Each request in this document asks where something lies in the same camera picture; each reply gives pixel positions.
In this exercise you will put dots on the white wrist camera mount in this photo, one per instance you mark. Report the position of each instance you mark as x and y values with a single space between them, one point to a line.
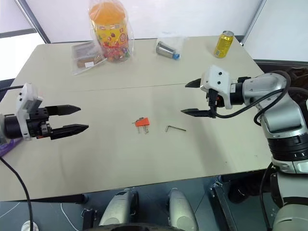
217 78
24 98

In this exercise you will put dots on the steel cup in plastic bag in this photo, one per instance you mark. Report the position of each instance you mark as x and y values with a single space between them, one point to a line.
164 49

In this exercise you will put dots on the dark rounded robot base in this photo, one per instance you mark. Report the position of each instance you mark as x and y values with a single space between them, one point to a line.
130 228

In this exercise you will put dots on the dark horizontal window bar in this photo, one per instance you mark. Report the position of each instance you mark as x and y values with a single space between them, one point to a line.
16 33

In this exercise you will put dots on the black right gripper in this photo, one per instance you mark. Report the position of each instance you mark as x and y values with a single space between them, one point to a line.
213 99

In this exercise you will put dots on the dark slanted frame pole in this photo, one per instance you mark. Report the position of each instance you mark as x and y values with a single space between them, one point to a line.
36 20

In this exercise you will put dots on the silver rounded robot leg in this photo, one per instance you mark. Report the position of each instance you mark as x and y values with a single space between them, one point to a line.
181 209
118 208

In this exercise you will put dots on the yellow drink can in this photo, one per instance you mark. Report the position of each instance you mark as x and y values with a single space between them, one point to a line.
223 45

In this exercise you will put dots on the metal allen key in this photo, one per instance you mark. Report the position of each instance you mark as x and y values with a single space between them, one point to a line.
176 129

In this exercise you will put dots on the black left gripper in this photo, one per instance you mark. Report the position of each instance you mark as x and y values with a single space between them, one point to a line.
39 120

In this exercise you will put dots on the candy jar with orange lid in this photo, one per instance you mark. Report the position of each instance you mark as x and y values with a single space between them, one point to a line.
111 31

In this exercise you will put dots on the flat clear bag with cards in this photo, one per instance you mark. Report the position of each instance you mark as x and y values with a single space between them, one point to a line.
84 60

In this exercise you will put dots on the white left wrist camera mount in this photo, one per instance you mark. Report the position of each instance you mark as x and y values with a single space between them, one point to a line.
24 98

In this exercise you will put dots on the black table caster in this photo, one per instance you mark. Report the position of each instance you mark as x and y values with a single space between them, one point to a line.
88 215

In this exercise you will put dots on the black metal table leg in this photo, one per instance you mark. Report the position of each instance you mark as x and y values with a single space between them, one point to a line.
222 207

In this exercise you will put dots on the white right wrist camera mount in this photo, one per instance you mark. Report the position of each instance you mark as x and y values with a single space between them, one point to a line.
217 78

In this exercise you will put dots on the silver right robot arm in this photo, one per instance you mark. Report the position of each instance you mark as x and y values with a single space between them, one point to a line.
279 113

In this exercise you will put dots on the red electronic component with leads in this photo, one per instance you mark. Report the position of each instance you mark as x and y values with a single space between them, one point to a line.
143 122

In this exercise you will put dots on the grey slanted frame pole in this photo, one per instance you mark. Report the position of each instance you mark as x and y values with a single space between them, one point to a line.
251 22

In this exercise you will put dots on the orange candy jar in bag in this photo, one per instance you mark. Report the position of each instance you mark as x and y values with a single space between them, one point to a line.
130 36

